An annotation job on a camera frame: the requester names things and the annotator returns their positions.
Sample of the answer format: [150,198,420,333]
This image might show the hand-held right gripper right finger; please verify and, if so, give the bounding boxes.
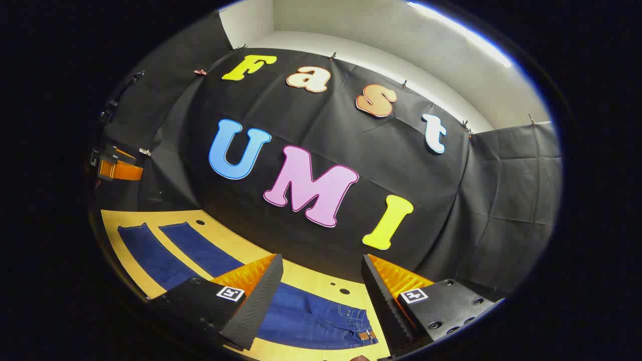
[361,253,505,357]

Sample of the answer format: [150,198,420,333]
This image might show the black backdrop cloth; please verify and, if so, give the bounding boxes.
[93,13,562,301]

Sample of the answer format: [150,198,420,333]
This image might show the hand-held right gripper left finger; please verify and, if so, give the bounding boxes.
[148,253,284,351]

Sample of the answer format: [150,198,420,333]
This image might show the blue jeans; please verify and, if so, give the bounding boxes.
[118,222,379,350]

